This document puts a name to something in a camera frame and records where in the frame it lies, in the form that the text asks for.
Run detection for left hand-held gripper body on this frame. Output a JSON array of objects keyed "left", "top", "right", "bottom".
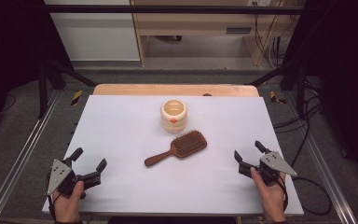
[{"left": 46, "top": 158, "right": 90, "bottom": 199}]

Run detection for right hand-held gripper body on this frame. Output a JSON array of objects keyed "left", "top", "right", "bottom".
[{"left": 254, "top": 150, "right": 298, "bottom": 188}]

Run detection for brown wooden hairbrush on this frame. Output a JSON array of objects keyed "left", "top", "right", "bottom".
[{"left": 144, "top": 129, "right": 209, "bottom": 168}]

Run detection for person's left hand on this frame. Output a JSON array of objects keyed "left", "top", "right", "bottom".
[{"left": 51, "top": 180, "right": 86, "bottom": 223}]

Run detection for person's right hand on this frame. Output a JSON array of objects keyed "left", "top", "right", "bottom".
[{"left": 249, "top": 166, "right": 289, "bottom": 223}]

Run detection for yellow black tape strip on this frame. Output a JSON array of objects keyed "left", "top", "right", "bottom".
[
  {"left": 70, "top": 90, "right": 84, "bottom": 106},
  {"left": 269, "top": 91, "right": 287, "bottom": 105}
]

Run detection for cream ribbed cup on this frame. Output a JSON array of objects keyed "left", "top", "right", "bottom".
[{"left": 159, "top": 99, "right": 188, "bottom": 134}]

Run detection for black curtain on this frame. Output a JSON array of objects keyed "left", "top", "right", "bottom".
[
  {"left": 281, "top": 0, "right": 358, "bottom": 188},
  {"left": 0, "top": 0, "right": 74, "bottom": 132}
]

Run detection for white cabinet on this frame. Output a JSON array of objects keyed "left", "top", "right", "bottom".
[{"left": 43, "top": 0, "right": 142, "bottom": 63}]

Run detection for light wooden desk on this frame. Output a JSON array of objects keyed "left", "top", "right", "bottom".
[{"left": 130, "top": 0, "right": 306, "bottom": 67}]

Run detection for aluminium floor rail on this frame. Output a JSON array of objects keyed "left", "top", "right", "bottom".
[
  {"left": 0, "top": 89, "right": 62, "bottom": 224},
  {"left": 282, "top": 91, "right": 358, "bottom": 224}
]

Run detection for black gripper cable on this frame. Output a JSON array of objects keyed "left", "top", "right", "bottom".
[{"left": 281, "top": 174, "right": 334, "bottom": 217}]

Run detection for black floor cables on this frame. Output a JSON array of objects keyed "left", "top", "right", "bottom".
[{"left": 272, "top": 78, "right": 324, "bottom": 167}]

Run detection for black frame strut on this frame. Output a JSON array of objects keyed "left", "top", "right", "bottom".
[
  {"left": 247, "top": 60, "right": 308, "bottom": 120},
  {"left": 37, "top": 58, "right": 98, "bottom": 119}
]

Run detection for cables under desk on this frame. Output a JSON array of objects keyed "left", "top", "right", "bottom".
[{"left": 252, "top": 1, "right": 301, "bottom": 68}]

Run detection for black horizontal frame bar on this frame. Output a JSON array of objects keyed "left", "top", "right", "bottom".
[{"left": 41, "top": 4, "right": 307, "bottom": 15}]

